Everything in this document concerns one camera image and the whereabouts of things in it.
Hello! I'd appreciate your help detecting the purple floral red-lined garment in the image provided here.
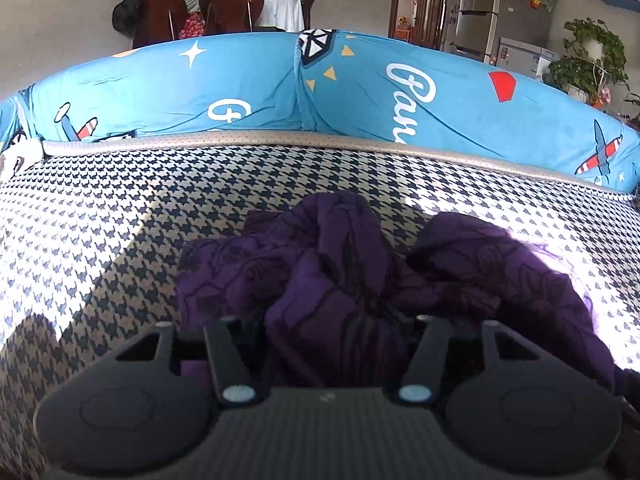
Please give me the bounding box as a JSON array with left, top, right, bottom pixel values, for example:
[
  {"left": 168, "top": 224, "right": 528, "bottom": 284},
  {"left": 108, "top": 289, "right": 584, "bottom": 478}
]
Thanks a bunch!
[{"left": 176, "top": 192, "right": 639, "bottom": 403}]

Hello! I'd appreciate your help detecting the blue cartoon print sofa backrest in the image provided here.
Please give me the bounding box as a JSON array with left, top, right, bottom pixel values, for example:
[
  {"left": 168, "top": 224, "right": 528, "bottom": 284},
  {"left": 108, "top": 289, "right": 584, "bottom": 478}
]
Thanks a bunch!
[{"left": 1, "top": 29, "right": 639, "bottom": 193}]

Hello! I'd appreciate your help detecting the white clothed dining table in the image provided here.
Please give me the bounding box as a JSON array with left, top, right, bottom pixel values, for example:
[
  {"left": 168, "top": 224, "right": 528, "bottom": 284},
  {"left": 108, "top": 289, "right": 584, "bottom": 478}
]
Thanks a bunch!
[{"left": 257, "top": 0, "right": 305, "bottom": 32}]

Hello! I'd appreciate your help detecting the houndstooth sofa seat cover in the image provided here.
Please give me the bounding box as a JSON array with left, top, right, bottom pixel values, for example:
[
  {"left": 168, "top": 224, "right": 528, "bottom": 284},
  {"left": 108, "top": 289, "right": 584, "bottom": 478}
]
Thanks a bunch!
[{"left": 1, "top": 141, "right": 639, "bottom": 479}]

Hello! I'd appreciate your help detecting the brown wooden chair right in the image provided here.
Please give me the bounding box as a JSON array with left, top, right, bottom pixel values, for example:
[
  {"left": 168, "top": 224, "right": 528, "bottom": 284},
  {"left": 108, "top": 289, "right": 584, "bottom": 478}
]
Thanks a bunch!
[{"left": 198, "top": 0, "right": 265, "bottom": 36}]

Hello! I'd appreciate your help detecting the brown wooden chair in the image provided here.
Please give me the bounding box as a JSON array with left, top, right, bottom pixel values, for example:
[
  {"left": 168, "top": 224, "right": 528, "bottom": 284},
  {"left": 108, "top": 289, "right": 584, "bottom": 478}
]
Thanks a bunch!
[
  {"left": 198, "top": 0, "right": 265, "bottom": 36},
  {"left": 132, "top": 0, "right": 188, "bottom": 49}
]

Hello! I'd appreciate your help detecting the brown wooden chair left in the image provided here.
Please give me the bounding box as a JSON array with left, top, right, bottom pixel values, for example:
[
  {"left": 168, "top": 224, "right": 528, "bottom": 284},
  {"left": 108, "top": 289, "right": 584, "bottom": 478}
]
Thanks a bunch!
[{"left": 132, "top": 0, "right": 188, "bottom": 49}]

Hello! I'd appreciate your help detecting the white chest freezer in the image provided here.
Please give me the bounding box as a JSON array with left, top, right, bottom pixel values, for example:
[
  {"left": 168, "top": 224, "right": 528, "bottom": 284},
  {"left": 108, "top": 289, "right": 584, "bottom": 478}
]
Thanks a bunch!
[{"left": 496, "top": 38, "right": 560, "bottom": 81}]

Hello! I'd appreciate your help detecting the silver refrigerator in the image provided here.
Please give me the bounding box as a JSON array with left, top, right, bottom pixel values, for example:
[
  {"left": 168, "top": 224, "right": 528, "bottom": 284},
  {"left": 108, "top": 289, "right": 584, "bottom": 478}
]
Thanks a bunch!
[{"left": 440, "top": 0, "right": 558, "bottom": 63}]

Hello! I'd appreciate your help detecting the green potted plant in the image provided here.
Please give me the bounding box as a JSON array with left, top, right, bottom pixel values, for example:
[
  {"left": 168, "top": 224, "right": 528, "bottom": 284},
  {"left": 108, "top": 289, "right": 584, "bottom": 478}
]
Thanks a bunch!
[{"left": 542, "top": 18, "right": 629, "bottom": 108}]

